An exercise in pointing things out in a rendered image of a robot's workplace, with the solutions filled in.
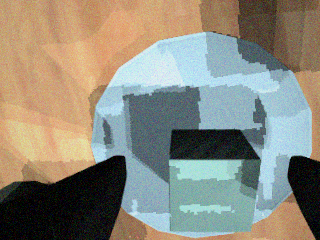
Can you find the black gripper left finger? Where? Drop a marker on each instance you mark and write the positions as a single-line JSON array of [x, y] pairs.
[[82, 207]]

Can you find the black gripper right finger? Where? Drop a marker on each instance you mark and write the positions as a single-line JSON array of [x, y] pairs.
[[304, 178]]

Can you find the light blue round dish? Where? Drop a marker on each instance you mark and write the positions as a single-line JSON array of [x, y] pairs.
[[202, 81]]

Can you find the pale green cube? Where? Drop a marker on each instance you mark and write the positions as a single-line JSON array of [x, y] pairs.
[[212, 181]]

